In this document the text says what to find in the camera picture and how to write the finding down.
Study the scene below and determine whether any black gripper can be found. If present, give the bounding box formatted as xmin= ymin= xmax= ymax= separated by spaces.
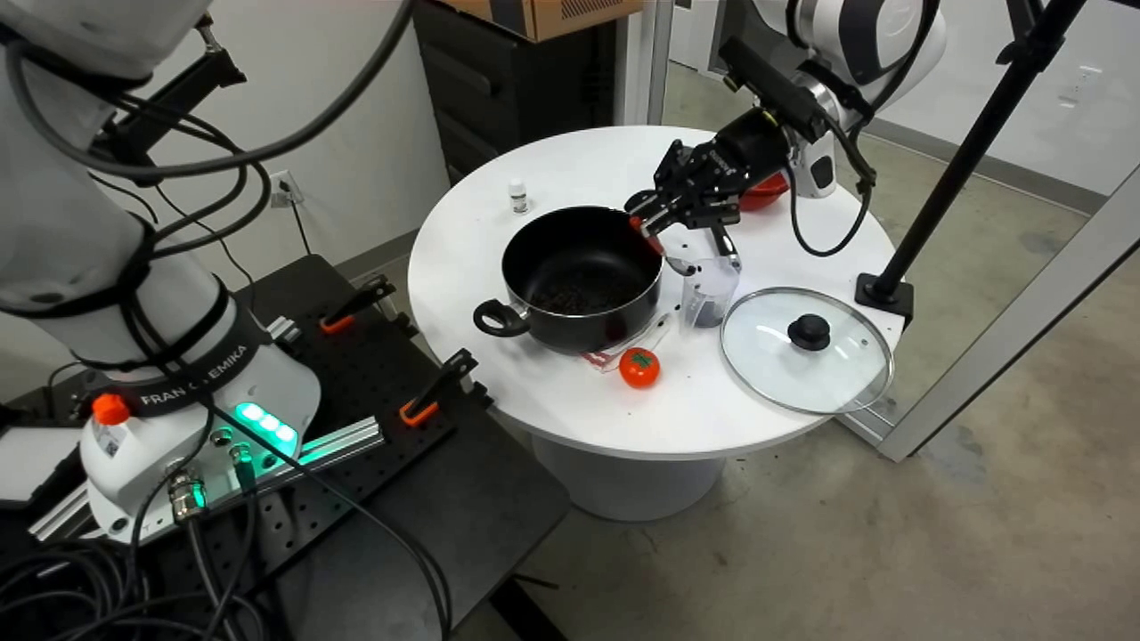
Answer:
xmin=627 ymin=109 xmax=789 ymax=238

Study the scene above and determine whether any black cooking pot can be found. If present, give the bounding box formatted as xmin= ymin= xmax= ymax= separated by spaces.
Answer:
xmin=470 ymin=207 xmax=663 ymax=354

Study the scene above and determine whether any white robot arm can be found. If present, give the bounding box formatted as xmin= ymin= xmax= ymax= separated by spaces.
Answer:
xmin=0 ymin=0 xmax=321 ymax=539

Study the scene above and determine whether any black perforated robot base table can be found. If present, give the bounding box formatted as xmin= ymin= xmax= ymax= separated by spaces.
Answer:
xmin=0 ymin=253 xmax=573 ymax=641

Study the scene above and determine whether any glass pot lid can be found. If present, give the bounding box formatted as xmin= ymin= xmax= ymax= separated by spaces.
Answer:
xmin=720 ymin=285 xmax=894 ymax=418

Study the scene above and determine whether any red bowl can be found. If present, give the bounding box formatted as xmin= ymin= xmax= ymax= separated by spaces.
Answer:
xmin=742 ymin=175 xmax=787 ymax=214

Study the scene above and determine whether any red white straw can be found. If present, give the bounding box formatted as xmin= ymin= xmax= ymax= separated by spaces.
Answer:
xmin=584 ymin=344 xmax=621 ymax=366

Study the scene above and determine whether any orange toy tomato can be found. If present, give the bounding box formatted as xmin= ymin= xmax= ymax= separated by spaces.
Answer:
xmin=621 ymin=350 xmax=663 ymax=388

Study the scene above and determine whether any round white table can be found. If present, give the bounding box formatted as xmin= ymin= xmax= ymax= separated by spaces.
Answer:
xmin=407 ymin=120 xmax=908 ymax=524

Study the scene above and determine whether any black tripod stand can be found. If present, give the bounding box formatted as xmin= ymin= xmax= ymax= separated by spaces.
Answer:
xmin=855 ymin=0 xmax=1087 ymax=322

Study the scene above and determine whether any orange handled clamp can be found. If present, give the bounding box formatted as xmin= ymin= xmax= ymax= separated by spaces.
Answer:
xmin=400 ymin=350 xmax=476 ymax=432
xmin=317 ymin=278 xmax=396 ymax=336

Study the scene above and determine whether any black cable bundle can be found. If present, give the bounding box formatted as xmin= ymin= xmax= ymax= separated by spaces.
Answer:
xmin=0 ymin=450 xmax=459 ymax=641

